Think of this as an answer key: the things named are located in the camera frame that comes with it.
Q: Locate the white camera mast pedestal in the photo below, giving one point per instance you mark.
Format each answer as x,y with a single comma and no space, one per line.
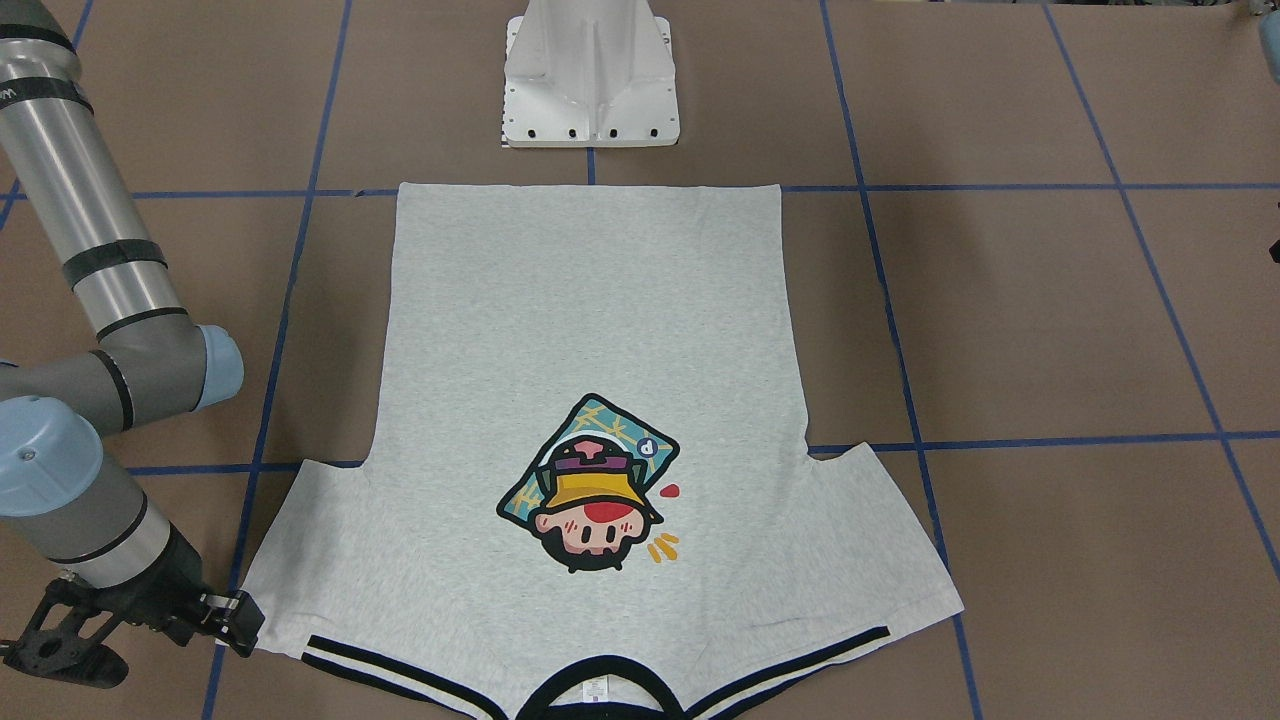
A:
589,75

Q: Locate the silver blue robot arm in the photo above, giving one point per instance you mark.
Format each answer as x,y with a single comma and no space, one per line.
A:
121,560

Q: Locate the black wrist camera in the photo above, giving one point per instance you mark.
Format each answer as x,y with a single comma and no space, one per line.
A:
235,620

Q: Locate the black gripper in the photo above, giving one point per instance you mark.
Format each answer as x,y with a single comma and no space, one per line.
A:
168,588

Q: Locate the grey cartoon print t-shirt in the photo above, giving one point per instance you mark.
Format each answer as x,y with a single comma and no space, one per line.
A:
589,479

